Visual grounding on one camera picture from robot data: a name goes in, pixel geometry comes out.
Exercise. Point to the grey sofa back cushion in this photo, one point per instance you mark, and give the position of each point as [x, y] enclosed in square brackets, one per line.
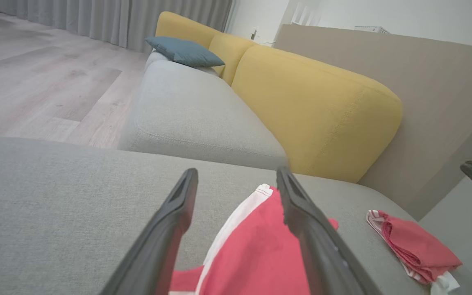
[469, 237]

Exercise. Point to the taupe partition panel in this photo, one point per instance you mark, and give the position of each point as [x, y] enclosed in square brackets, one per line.
[436, 82]

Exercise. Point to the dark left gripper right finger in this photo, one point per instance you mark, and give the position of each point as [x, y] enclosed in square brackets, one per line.
[322, 254]

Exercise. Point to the large yellow sofa back cushion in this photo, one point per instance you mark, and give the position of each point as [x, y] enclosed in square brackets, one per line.
[318, 110]

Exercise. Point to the red shorts with white stripe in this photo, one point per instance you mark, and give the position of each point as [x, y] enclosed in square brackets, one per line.
[256, 250]

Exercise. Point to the red white number 23 jersey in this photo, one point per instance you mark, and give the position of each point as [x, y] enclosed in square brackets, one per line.
[416, 246]

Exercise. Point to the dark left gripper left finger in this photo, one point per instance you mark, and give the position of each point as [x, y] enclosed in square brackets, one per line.
[162, 241]

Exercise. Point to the large grey sofa chaise seat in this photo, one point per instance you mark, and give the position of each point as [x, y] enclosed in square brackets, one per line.
[76, 205]

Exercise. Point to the long yellow sofa back cushion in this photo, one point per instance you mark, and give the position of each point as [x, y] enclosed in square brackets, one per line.
[182, 26]

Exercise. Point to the white wall socket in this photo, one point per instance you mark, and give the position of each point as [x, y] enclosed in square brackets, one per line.
[254, 33]

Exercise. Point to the white grille appliance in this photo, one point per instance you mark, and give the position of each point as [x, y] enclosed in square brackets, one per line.
[371, 29]

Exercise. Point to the blue grey throw pillow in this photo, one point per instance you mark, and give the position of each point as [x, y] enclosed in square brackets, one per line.
[182, 51]

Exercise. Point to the grey pleated curtain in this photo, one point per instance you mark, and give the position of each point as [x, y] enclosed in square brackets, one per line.
[109, 18]

